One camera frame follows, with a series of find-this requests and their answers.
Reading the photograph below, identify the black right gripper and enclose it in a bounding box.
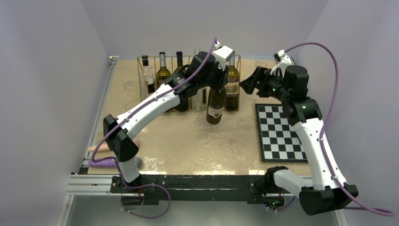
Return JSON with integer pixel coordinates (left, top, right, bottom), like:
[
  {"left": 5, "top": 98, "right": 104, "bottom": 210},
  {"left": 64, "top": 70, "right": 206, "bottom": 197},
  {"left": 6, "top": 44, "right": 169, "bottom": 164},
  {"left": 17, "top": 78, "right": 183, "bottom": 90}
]
[{"left": 239, "top": 65, "right": 291, "bottom": 102}]

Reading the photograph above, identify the green bottle silver foil neck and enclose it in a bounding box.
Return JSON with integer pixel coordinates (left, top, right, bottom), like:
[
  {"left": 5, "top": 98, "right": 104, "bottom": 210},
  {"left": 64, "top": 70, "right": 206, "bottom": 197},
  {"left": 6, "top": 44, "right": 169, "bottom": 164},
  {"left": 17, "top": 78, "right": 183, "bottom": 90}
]
[{"left": 224, "top": 56, "right": 239, "bottom": 111}]

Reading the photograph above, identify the clear glass bottle front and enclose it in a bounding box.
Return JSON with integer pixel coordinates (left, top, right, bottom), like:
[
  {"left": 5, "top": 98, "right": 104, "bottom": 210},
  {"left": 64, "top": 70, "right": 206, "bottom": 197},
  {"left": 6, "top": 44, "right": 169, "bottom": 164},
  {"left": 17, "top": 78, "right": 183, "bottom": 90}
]
[{"left": 191, "top": 88, "right": 207, "bottom": 111}]

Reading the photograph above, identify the dark brown bottle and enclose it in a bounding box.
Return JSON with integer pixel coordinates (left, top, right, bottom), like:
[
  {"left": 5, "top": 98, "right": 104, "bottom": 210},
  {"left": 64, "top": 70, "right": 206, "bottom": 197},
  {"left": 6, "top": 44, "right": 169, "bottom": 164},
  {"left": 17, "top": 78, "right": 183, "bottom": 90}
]
[{"left": 174, "top": 51, "right": 190, "bottom": 112}]

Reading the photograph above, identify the green wine bottle silver neck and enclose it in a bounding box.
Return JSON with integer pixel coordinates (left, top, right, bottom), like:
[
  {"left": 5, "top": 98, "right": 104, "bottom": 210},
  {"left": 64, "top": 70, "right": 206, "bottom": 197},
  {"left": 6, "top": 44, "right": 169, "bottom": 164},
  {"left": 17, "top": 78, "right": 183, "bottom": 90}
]
[{"left": 156, "top": 52, "right": 171, "bottom": 88}]

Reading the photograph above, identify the clear liquor bottle black cap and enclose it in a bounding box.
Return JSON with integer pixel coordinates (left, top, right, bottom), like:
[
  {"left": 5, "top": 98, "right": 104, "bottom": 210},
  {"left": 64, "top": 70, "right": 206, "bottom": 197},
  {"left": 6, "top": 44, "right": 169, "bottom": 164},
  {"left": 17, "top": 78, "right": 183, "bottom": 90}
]
[{"left": 139, "top": 55, "right": 156, "bottom": 101}]

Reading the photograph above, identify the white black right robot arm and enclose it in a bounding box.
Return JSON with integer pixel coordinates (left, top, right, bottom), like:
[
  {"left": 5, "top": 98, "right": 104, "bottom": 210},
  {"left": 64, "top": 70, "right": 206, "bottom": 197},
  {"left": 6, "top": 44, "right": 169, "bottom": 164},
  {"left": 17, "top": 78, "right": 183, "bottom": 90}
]
[{"left": 239, "top": 65, "right": 359, "bottom": 216}]

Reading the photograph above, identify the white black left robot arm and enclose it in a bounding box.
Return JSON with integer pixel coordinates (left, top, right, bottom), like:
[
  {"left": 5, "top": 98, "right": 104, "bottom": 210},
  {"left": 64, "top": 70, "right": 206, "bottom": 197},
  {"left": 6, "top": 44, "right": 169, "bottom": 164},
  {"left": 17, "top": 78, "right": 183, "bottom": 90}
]
[{"left": 103, "top": 48, "right": 234, "bottom": 193}]

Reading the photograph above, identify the black white chessboard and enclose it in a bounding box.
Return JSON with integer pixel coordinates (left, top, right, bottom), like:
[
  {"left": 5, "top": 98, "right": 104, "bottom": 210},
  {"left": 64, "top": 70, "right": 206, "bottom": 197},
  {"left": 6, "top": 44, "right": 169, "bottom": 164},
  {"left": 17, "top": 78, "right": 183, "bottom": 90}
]
[{"left": 255, "top": 104, "right": 308, "bottom": 163}]

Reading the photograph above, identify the beige toy microphone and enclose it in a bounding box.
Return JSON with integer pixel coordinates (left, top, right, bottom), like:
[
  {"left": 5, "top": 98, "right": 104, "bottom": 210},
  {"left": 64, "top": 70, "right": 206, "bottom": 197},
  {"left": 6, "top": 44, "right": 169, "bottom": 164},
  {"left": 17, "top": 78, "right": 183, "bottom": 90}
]
[{"left": 88, "top": 140, "right": 141, "bottom": 153}]

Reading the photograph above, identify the purple glitter microphone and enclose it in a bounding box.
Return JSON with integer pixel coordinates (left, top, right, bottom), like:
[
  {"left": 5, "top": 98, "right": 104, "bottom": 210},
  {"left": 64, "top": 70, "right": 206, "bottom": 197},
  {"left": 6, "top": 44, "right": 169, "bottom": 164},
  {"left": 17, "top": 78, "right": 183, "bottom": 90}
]
[{"left": 88, "top": 157, "right": 144, "bottom": 169}]

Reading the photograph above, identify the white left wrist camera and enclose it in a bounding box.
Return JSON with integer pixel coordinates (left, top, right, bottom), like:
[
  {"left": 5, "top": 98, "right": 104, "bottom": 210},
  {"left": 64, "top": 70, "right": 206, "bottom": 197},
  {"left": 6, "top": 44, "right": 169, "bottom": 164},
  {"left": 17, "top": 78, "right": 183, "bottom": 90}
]
[{"left": 211, "top": 40, "right": 234, "bottom": 71}]

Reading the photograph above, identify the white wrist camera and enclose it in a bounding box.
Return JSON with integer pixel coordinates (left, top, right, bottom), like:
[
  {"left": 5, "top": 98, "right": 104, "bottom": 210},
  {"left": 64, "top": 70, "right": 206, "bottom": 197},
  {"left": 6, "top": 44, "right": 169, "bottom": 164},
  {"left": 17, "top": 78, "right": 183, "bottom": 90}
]
[
  {"left": 270, "top": 49, "right": 295, "bottom": 77},
  {"left": 211, "top": 40, "right": 234, "bottom": 71}
]

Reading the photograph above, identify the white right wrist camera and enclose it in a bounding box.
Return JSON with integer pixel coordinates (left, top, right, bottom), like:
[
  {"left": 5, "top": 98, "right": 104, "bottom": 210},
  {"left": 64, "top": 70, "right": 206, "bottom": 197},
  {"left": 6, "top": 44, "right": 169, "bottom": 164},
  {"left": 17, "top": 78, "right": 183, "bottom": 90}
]
[{"left": 270, "top": 49, "right": 295, "bottom": 77}]

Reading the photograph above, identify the gold wire wine rack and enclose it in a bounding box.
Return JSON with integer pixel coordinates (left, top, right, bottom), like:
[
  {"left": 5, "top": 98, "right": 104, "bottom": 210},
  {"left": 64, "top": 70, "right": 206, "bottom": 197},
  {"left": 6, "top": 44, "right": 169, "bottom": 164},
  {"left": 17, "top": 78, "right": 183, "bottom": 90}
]
[{"left": 137, "top": 54, "right": 242, "bottom": 113}]

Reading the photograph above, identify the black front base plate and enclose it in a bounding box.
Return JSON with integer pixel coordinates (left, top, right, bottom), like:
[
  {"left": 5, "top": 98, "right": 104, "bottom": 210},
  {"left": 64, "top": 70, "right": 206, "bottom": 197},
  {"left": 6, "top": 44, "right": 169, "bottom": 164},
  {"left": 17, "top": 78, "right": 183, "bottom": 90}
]
[{"left": 110, "top": 175, "right": 285, "bottom": 205}]

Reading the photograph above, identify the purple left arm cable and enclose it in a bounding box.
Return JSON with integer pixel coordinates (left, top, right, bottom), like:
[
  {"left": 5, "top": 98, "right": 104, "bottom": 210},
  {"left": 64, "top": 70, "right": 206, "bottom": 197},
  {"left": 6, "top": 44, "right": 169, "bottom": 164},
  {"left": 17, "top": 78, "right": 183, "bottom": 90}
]
[{"left": 90, "top": 37, "right": 172, "bottom": 219}]

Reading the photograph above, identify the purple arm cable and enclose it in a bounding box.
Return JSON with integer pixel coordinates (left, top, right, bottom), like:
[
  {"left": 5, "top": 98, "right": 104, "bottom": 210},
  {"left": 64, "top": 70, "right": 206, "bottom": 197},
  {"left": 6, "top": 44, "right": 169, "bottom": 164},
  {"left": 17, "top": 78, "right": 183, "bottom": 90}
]
[
  {"left": 90, "top": 37, "right": 172, "bottom": 219},
  {"left": 285, "top": 42, "right": 395, "bottom": 218}
]

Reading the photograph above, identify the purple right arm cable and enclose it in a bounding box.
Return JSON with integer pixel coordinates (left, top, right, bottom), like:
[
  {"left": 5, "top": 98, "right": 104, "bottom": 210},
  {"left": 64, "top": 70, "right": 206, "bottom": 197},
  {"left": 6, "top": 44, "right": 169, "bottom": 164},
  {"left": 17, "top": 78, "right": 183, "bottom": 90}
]
[{"left": 285, "top": 42, "right": 395, "bottom": 218}]

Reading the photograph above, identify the aluminium table edge rail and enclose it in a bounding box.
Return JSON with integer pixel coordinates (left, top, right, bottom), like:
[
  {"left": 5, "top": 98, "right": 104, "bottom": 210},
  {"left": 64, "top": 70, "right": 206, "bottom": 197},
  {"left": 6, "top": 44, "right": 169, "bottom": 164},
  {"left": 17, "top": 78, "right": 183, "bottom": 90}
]
[{"left": 56, "top": 56, "right": 120, "bottom": 226}]

